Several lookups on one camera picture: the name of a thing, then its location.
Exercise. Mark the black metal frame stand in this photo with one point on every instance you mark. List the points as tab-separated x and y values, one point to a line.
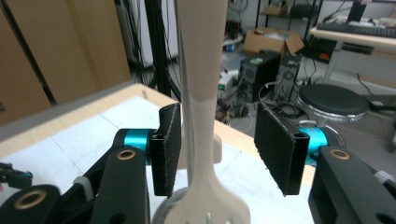
160	46

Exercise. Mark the beige slotted spatula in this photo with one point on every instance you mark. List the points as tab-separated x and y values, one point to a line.
202	62

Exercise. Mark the white grid mat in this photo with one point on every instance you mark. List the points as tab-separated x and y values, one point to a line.
93	140

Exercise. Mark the large black computer tower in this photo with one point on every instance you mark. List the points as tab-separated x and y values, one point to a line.
260	74

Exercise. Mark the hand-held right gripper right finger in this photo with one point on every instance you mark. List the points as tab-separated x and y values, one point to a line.
280	152

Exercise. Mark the beige solid turner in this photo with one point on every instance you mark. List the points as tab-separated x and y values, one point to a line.
217	149

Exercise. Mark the white power supply unit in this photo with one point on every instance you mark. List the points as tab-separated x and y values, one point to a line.
226	81

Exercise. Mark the light wooden desk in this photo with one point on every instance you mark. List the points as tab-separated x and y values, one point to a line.
358	39

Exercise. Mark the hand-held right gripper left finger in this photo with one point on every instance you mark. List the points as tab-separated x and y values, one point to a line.
165	149

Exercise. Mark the open cardboard box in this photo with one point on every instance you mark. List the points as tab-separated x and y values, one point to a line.
274	40

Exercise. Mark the black keyboard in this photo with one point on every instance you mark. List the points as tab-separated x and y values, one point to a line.
358	29

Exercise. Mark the narrow black computer tower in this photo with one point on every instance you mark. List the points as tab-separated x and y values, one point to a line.
289	76

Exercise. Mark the black diagonal bar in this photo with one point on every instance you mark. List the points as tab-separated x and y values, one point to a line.
28	53

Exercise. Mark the brown board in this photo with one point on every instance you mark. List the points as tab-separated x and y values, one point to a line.
77	46

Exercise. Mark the black round stool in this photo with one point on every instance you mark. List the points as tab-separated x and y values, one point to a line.
333	101

